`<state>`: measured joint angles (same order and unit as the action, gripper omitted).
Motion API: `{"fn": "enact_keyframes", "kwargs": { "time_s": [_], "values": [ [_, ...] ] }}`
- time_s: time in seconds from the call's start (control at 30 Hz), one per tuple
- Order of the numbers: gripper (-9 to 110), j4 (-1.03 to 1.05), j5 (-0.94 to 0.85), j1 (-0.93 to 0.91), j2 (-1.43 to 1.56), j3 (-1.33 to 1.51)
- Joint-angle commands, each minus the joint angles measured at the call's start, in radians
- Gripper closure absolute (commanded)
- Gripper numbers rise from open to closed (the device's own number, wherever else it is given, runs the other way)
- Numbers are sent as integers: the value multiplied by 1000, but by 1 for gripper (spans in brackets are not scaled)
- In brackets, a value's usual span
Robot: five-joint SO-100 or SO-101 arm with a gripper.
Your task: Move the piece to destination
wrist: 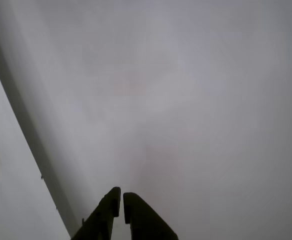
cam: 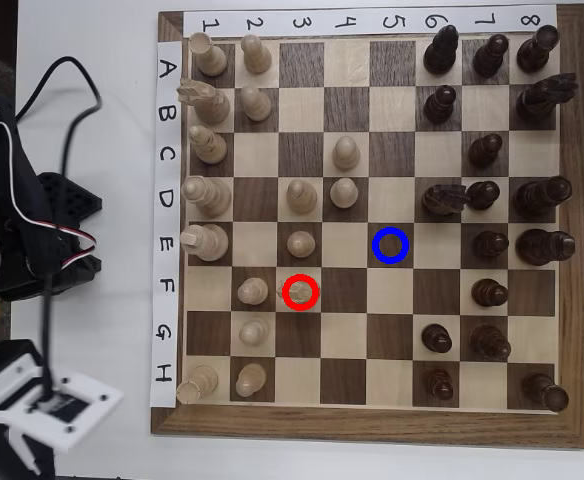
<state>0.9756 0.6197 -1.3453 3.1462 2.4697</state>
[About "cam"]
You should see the white pawn being moved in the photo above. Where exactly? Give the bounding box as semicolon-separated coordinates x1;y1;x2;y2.
276;274;318;309

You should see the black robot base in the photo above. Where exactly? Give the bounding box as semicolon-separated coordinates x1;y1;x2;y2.
1;172;104;303

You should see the light wooden rook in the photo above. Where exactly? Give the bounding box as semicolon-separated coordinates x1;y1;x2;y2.
175;363;220;405
187;32;229;78

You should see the light wooden king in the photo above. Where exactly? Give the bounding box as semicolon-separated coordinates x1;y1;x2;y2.
179;223;231;263

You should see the white paper strip with letters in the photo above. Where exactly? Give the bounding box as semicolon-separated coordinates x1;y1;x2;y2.
149;39;184;409

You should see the light wooden pawn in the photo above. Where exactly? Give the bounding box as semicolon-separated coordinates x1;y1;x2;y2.
236;277;271;306
285;230;317;260
331;135;362;171
237;317;272;347
240;33;273;75
329;177;360;210
240;84;273;123
235;362;268;400

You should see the light wooden queen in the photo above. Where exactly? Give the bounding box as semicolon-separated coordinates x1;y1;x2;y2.
180;175;233;219

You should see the light wooden bishop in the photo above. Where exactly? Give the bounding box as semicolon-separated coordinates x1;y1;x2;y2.
187;124;229;166

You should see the light wooden knight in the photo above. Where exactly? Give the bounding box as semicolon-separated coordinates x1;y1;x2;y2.
176;77;232;126

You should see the white pawn D3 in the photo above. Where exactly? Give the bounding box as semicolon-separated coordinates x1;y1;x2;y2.
285;178;319;216

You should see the wooden chessboard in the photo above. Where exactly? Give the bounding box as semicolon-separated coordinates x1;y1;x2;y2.
150;3;584;451

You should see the white paper strip with numbers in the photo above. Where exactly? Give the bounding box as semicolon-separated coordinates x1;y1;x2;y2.
182;4;558;39

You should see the dark wooden pawn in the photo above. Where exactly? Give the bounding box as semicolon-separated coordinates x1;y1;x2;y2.
472;229;511;264
467;132;505;170
420;323;454;354
472;33;511;79
423;84;459;126
470;278;510;309
464;179;502;211
425;368;456;403

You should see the dark wooden knight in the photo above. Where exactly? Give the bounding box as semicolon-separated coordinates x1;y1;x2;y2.
515;72;581;124
421;183;473;217

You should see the dark wooden bishop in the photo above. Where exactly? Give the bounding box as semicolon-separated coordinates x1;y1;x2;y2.
469;323;513;361
422;23;461;77

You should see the dark wooden rook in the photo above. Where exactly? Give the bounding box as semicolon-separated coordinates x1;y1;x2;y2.
521;372;571;414
515;23;561;75

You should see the dark wooden king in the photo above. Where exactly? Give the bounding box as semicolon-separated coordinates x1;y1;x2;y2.
515;228;577;268

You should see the dark wooden queen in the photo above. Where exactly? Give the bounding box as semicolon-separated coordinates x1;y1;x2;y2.
514;174;573;219

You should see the black camera cable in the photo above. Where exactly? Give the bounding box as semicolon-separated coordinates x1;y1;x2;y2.
15;55;104;401

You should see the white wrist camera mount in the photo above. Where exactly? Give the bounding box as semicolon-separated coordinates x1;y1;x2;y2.
0;367;125;454

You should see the red white black servo wire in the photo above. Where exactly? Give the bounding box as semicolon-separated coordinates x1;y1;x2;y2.
0;107;98;266

